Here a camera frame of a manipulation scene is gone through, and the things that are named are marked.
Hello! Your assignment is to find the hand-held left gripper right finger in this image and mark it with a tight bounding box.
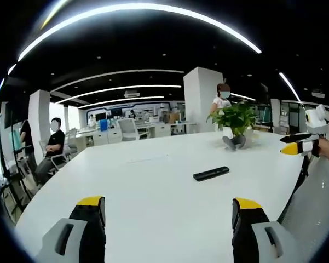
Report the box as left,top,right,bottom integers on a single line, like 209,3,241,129
232,197,304,263

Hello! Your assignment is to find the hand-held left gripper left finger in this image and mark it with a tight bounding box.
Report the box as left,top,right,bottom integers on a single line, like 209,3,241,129
34,195,107,263

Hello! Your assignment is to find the black remote control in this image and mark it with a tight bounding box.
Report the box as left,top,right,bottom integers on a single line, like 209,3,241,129
193,165,230,182

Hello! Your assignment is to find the grey toy figure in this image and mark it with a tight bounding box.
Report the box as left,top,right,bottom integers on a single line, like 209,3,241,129
222,134,247,150

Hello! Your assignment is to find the green potted plant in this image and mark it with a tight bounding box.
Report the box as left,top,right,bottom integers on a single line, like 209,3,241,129
206,102,257,140

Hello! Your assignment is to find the grey office chair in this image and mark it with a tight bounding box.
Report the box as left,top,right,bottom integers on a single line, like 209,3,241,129
38,139,72,176
65,128,79,154

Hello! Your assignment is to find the black tripod stand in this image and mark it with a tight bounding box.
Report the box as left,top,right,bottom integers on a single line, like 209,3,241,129
0,101,35,198

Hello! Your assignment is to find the white square pillar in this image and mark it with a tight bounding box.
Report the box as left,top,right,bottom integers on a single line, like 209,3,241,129
183,66,223,134
28,89,51,165

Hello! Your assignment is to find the white office chair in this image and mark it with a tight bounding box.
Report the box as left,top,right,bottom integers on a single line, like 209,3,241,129
117,117,149,142

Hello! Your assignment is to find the white desk row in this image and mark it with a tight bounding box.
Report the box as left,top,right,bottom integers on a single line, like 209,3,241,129
73,122,199,147

